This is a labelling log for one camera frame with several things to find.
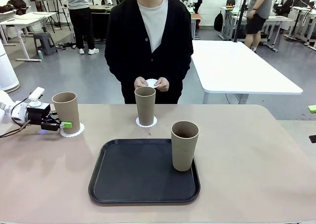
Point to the black computer monitor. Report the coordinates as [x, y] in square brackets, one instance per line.
[302, 0]

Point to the large white table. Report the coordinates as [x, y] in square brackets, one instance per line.
[234, 65]

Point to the long white workbench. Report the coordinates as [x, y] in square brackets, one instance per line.
[274, 19]

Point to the dark plastic serving tray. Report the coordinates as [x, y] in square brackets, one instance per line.
[138, 174]

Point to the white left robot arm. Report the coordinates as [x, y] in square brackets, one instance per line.
[5, 105]

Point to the white desk with monitor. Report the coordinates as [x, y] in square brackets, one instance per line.
[302, 10]

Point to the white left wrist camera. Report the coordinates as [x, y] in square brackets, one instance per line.
[37, 93]

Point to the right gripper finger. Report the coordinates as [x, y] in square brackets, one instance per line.
[312, 108]
[313, 138]

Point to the black stand pole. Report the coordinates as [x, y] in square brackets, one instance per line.
[240, 16]

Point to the brown top desk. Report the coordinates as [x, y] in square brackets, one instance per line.
[196, 16]

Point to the bystander grey top black trousers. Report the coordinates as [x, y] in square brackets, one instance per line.
[79, 21]

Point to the dark workbench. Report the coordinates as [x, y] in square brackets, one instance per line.
[98, 23]

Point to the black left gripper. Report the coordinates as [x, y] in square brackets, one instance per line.
[37, 115]

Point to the grey plastic stool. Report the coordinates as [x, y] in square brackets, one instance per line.
[44, 42]

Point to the black backpack on desk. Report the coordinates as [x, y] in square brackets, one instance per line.
[17, 4]

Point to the white scalloped paper coaster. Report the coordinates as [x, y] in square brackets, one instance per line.
[150, 82]
[146, 126]
[70, 135]

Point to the white perforated cylinder appliance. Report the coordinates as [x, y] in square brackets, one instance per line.
[6, 68]

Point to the seated person in black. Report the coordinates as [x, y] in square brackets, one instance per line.
[286, 1]

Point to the person's left hand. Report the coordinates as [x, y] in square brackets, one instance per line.
[163, 84]

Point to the small bottle on floor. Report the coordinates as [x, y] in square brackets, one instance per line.
[40, 55]

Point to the person's right hand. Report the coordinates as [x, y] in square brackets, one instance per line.
[141, 83]

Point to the person's right forearm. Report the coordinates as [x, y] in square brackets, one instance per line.
[118, 72]

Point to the black hanging backpack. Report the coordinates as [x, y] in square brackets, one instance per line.
[218, 21]

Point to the white desk with metal legs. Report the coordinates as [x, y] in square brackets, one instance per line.
[27, 21]

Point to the person's left forearm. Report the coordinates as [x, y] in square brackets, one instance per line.
[180, 72]

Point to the brown paper cup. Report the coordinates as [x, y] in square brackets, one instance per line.
[184, 154]
[145, 110]
[66, 110]

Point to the person in black cardigan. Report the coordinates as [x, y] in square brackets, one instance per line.
[128, 48]

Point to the man grey shirt black shorts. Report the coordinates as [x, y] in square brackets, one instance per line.
[259, 4]

